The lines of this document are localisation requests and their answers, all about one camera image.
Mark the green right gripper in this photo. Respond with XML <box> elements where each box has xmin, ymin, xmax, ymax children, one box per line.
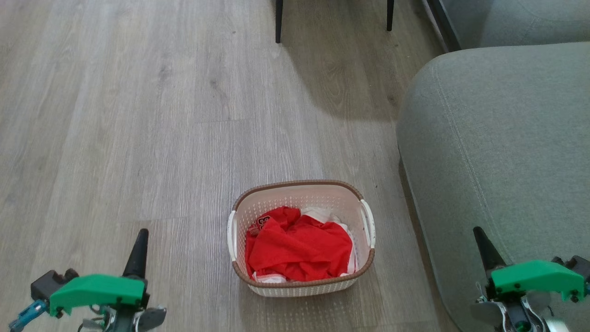
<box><xmin>470</xmin><ymin>226</ymin><xmax>588</xmax><ymax>332</ymax></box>

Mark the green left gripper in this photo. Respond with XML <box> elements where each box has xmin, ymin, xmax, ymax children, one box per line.
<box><xmin>48</xmin><ymin>228</ymin><xmax>167</xmax><ymax>332</ymax></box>

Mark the white woven plastic laundry basket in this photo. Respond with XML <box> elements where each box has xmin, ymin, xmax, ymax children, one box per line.
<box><xmin>226</xmin><ymin>179</ymin><xmax>377</xmax><ymax>297</ymax></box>

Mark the grey-green fabric sofa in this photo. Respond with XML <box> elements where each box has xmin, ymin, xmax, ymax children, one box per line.
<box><xmin>396</xmin><ymin>0</ymin><xmax>590</xmax><ymax>332</ymax></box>

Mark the red shirt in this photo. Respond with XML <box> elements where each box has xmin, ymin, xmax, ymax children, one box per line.
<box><xmin>245</xmin><ymin>206</ymin><xmax>354</xmax><ymax>282</ymax></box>

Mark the blue cable connector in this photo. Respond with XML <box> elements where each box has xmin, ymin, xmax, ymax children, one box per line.
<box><xmin>8</xmin><ymin>299</ymin><xmax>49</xmax><ymax>332</ymax></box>

